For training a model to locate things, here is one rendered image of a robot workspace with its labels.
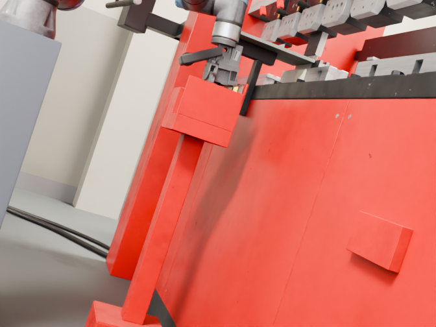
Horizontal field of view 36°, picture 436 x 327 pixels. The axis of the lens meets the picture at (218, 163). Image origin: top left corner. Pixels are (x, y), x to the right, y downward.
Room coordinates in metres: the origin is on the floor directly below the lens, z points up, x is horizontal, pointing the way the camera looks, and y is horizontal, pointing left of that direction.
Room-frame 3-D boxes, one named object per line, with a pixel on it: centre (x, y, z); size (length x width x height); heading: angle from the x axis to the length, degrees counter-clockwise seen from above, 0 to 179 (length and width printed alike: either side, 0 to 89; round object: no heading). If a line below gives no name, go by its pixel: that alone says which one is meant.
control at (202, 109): (1.87, 0.09, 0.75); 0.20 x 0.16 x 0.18; 14
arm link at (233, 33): (1.82, 0.09, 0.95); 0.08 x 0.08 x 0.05
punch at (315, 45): (2.11, -0.17, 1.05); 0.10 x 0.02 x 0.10; 15
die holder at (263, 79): (2.64, -0.03, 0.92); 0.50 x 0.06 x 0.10; 15
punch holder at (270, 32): (2.52, -0.06, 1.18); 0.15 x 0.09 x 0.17; 15
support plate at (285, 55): (2.07, -0.03, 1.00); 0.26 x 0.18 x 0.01; 105
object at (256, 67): (2.06, 0.01, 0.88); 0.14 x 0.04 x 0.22; 105
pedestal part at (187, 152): (1.87, 0.09, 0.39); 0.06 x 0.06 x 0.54; 14
